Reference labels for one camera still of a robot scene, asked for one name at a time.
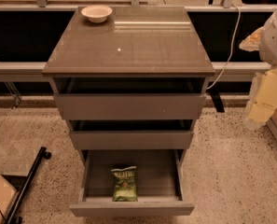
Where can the green jalapeno chip bag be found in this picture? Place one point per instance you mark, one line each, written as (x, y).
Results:
(124, 189)

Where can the grey drawer cabinet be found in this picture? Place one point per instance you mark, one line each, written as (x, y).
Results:
(134, 42)

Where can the grey middle drawer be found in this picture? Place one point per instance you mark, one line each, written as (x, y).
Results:
(132, 134)

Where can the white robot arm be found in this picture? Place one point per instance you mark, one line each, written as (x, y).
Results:
(268, 51)

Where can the grey drawer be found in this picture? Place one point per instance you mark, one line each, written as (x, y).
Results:
(158, 180)
(132, 134)
(129, 99)

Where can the grey bottom drawer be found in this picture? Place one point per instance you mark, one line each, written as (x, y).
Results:
(158, 180)

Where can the grey top drawer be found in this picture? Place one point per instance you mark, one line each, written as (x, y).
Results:
(129, 99)

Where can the metal rail frame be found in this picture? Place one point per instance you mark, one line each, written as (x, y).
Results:
(20, 69)

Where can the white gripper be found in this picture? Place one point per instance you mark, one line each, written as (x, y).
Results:
(275, 41)

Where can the white bowl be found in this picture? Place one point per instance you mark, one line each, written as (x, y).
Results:
(97, 13)

